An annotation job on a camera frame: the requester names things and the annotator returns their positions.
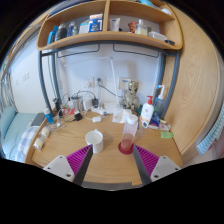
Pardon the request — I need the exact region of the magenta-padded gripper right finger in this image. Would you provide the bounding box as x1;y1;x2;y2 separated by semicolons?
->
132;143;182;187

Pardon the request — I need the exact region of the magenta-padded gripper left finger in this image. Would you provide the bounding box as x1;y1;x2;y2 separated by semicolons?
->
42;143;95;187

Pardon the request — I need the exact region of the clear plastic drink bottle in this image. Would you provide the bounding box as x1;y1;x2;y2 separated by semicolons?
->
119;114;139;153

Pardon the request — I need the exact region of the small green packet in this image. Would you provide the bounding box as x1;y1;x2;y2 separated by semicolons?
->
160;130;175;140

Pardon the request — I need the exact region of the wrapped round bun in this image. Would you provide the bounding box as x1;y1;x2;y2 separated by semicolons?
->
33;137;46;151
40;125;53;138

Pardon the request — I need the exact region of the flat round red coaster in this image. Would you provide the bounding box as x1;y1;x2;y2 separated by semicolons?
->
117;141;135;155

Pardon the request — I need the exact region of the blue plaid blanket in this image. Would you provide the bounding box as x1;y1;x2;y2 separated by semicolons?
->
13;125;41;164

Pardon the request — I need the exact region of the white cup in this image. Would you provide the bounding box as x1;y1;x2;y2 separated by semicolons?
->
84;128;105;155

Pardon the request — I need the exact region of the small blue box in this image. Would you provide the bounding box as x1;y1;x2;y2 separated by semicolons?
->
148;114;162;130

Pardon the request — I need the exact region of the blue bottle with white cap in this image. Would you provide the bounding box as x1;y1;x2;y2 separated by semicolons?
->
43;107;55;125

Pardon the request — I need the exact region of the black power adapter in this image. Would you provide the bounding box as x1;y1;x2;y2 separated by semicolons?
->
73;111;83;122

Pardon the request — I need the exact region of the dark tablet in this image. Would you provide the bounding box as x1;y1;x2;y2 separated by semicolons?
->
30;112;47;128

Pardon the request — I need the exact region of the striped hanging towel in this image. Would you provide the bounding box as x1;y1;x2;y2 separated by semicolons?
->
196;109;224;156

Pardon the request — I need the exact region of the white pump lotion bottle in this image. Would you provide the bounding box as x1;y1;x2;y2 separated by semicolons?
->
139;95;155;129

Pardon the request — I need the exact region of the black cylinder device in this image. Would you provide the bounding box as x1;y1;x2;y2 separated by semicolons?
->
53;97;63;118

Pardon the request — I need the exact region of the clear spray bottle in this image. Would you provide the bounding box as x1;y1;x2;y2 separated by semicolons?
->
153;84;166;116

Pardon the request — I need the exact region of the silver metal cup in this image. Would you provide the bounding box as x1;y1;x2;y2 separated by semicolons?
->
72;94;84;114

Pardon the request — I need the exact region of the white tissue pack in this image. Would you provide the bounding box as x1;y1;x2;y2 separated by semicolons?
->
112;108;133;124

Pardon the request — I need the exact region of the teal pillow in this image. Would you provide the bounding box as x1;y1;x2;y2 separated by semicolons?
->
0;105;18;139

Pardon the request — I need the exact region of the tree creature figurine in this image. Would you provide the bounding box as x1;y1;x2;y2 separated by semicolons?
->
123;79;141;112

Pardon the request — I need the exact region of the white desk lamp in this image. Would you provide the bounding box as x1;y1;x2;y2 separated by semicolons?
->
63;55;120;114

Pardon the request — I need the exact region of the wooden shelf unit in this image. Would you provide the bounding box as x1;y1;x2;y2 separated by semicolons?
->
36;0;184;52

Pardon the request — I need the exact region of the grey metal frame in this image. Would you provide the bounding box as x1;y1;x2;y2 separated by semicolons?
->
37;49;181;111

